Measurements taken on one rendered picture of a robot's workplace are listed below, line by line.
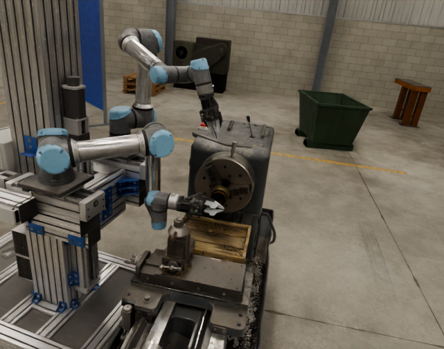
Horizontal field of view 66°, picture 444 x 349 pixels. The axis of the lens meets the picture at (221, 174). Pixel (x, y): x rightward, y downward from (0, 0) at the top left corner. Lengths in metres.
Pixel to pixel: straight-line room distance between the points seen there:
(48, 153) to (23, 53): 0.55
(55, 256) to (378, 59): 10.90
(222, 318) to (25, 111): 1.29
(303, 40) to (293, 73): 0.99
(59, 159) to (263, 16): 10.49
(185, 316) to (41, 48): 1.26
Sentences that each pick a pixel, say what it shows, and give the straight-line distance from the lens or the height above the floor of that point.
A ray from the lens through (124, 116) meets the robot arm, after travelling 1.95.
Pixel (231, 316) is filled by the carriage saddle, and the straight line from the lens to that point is 1.34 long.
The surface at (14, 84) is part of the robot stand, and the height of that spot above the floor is 1.52.
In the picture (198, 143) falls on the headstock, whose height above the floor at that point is 1.24.
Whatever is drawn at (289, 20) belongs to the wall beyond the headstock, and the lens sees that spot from 11.56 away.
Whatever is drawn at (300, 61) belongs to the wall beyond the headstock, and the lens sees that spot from 11.60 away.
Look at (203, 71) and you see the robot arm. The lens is 1.55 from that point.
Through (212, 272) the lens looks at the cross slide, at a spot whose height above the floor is 0.97.
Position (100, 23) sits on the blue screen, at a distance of 6.43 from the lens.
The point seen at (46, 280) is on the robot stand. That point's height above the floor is 0.40.
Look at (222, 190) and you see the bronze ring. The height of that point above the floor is 1.12.
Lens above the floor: 1.86
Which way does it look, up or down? 23 degrees down
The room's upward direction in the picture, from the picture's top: 6 degrees clockwise
